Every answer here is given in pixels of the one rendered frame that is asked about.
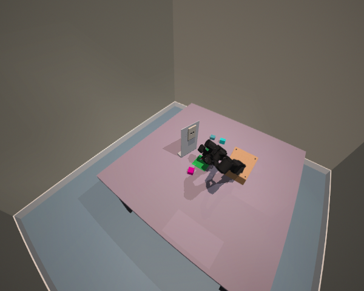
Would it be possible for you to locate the grey panel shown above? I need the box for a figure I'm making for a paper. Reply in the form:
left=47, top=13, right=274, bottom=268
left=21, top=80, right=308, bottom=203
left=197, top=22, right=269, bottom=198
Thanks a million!
left=177, top=120, right=200, bottom=158

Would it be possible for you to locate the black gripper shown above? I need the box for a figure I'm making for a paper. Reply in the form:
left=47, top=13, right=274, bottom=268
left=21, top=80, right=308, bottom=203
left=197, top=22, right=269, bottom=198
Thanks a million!
left=198, top=144, right=213, bottom=159

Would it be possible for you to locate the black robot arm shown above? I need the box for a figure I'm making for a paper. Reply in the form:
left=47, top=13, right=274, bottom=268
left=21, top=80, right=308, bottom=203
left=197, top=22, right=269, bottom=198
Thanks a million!
left=203, top=139, right=246, bottom=175

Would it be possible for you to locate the magenta cube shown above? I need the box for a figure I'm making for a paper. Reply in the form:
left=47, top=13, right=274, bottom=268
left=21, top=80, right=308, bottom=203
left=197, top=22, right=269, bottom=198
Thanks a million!
left=187, top=167, right=195, bottom=175

